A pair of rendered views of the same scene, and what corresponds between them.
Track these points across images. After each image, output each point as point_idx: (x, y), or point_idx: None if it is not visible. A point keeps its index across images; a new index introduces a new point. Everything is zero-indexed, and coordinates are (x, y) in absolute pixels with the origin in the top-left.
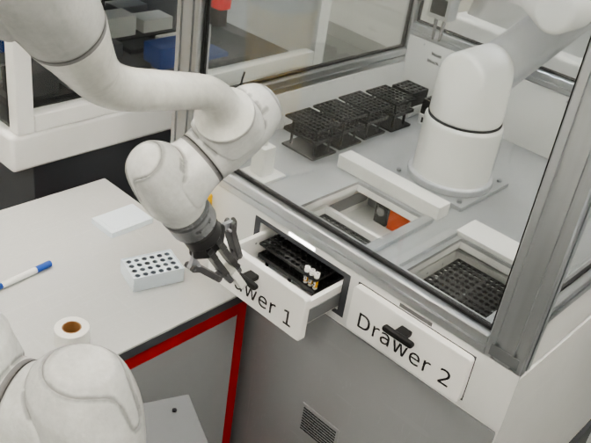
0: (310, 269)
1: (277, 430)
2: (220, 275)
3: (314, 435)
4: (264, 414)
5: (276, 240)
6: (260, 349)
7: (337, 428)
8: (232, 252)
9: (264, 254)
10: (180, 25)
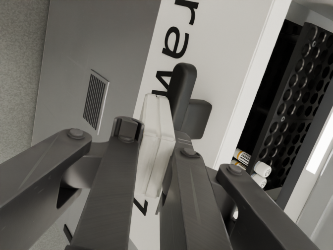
0: (261, 182)
1: (85, 34)
2: (84, 186)
3: (89, 95)
4: (92, 12)
5: (322, 49)
6: (142, 3)
7: (99, 131)
8: (222, 189)
9: (281, 27)
10: None
